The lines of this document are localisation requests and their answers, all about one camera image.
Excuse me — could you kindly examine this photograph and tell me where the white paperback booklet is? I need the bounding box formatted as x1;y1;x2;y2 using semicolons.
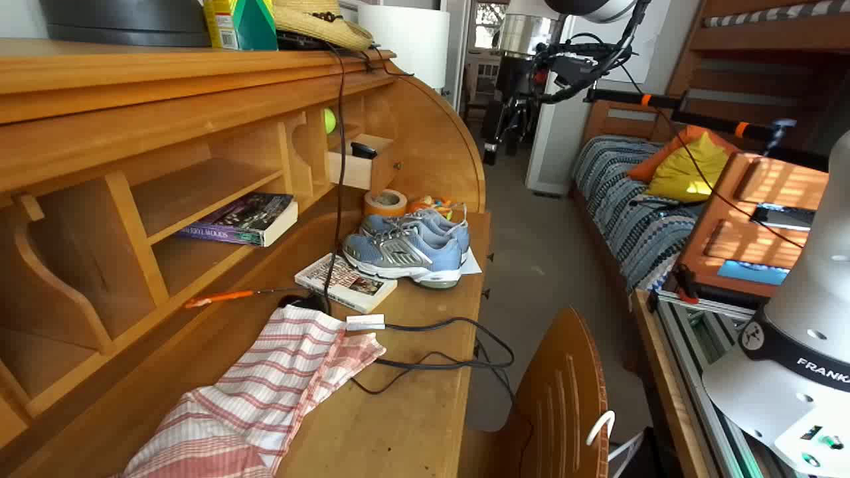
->
292;248;401;314

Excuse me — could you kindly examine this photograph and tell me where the wooden slatted tray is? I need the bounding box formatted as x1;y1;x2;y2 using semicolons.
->
677;150;832;306

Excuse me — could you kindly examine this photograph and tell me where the wooden chair back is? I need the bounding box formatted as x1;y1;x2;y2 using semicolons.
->
459;308;614;478

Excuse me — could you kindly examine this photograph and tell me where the wooden roll-top desk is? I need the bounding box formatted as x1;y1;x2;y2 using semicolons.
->
0;37;494;478

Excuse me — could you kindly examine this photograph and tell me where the black cable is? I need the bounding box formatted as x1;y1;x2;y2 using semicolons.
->
316;47;350;314
349;314;517;399

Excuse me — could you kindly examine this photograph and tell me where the white cabinet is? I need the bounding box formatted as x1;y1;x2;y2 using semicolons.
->
527;0;676;197

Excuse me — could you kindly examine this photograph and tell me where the small white box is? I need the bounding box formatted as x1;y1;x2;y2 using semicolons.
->
325;129;398;190

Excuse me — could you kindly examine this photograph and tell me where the light blue mesh sneaker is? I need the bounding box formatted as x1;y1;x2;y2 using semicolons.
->
340;221;472;291
355;207;472;247

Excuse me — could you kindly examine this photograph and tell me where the striped blue mattress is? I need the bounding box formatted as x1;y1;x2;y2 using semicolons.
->
568;133;705;291

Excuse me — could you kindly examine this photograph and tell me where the black flat device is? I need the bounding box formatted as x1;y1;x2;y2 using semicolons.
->
749;201;819;233

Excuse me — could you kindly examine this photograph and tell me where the dark cover book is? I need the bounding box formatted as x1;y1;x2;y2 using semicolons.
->
177;190;300;248

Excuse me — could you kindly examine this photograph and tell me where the blue flat item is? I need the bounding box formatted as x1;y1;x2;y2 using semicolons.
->
715;256;791;290

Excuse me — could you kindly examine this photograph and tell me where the orange pillow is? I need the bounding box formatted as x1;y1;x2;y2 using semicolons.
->
626;125;739;185

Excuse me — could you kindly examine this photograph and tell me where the yellow pillow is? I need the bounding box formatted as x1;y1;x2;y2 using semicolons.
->
646;129;734;207

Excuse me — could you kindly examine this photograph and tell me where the tan straw hat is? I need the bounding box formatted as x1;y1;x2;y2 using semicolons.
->
268;0;377;53

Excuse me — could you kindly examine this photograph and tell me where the small orange toy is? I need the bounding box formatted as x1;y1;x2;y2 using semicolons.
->
407;193;459;221

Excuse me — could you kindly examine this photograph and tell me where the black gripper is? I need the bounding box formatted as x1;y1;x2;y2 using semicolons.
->
529;37;614;104

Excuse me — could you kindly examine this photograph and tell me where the black rod with orange bands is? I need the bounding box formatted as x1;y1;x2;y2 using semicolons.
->
588;85;832;167

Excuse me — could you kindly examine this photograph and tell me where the black round container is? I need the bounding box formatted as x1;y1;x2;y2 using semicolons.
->
38;0;212;51

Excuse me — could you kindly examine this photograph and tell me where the red striped white cloth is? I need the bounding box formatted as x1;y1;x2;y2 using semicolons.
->
122;303;389;478

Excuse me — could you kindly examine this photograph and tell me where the yellow bottle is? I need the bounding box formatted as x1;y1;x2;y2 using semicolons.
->
201;0;241;51

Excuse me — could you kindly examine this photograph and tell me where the orange pen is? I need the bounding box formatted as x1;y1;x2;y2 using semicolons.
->
184;286;257;310

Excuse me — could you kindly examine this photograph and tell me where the white power adapter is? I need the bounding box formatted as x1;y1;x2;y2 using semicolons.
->
344;310;391;335

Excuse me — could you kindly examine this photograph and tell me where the wooden bunk bed frame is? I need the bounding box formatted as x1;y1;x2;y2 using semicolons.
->
666;0;850;153

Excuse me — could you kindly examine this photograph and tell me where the green bottle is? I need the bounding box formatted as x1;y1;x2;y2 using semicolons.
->
232;0;281;53

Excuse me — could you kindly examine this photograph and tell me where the tan tape roll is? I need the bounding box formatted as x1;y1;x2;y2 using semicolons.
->
362;185;410;221

